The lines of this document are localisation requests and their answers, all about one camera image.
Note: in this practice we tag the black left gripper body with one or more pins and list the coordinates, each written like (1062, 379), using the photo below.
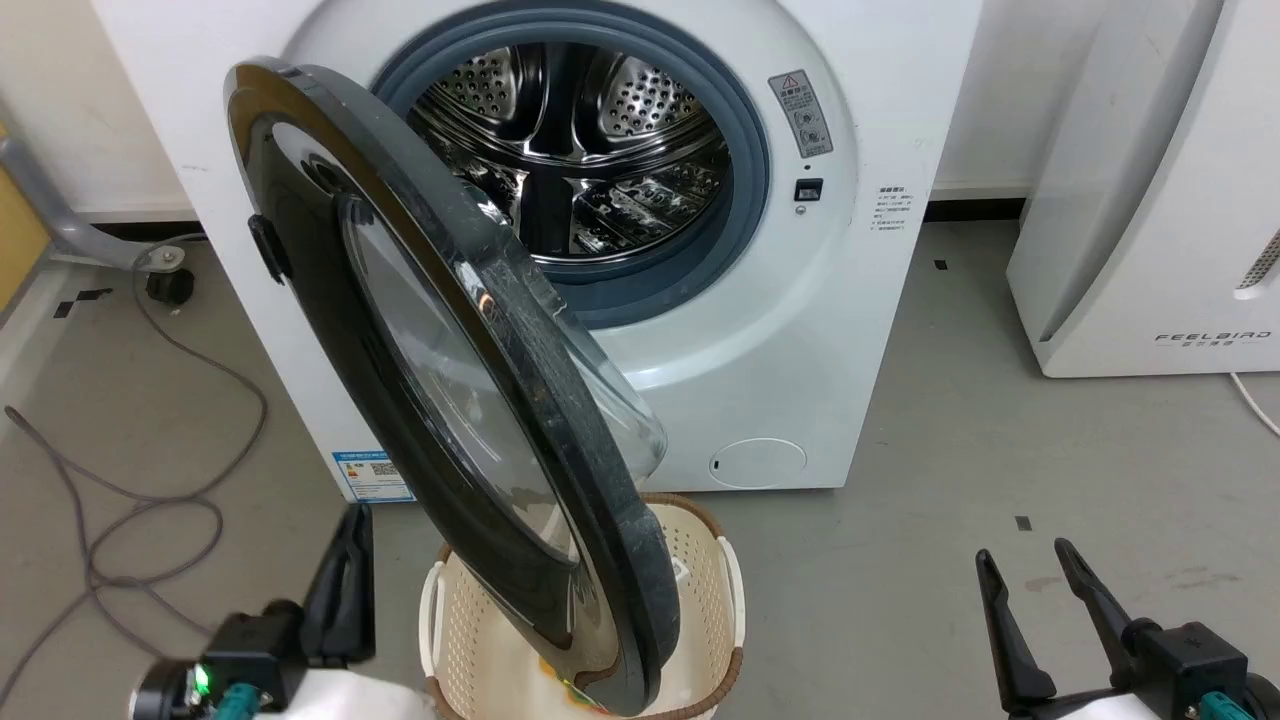
(255, 650)

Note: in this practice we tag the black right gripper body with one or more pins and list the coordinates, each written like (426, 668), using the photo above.
(1190, 660)

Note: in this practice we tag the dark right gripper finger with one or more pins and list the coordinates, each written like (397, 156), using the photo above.
(1095, 600)
(1012, 640)

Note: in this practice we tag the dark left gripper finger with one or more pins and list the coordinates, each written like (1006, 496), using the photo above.
(358, 610)
(322, 620)

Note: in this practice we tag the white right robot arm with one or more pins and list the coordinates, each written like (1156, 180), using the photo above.
(1085, 712)

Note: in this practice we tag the black round glass washer door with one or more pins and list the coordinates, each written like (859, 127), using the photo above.
(330, 300)

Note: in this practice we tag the white front-load washing machine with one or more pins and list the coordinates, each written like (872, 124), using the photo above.
(800, 350)

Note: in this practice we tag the black door lock slot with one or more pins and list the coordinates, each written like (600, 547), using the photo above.
(809, 190)

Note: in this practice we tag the blue energy label sticker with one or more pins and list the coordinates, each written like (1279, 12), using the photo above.
(375, 478)

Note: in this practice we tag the yellow colourful item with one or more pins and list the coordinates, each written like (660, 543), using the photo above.
(576, 692)

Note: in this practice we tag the round white filter cover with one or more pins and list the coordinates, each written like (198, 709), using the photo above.
(757, 463)

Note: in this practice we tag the cream plastic laundry basket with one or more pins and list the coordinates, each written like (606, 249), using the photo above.
(702, 600)

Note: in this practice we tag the white floor appliance with lettering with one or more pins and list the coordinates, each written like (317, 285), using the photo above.
(1130, 250)

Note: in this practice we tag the black caster wheel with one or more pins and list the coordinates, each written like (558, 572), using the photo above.
(169, 287)

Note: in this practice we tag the grey cart leg with caster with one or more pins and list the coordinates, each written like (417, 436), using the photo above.
(60, 225)

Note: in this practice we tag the yellow wooden panel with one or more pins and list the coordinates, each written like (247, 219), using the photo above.
(15, 230)

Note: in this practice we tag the grey warning sticker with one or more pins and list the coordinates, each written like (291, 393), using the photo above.
(801, 113)

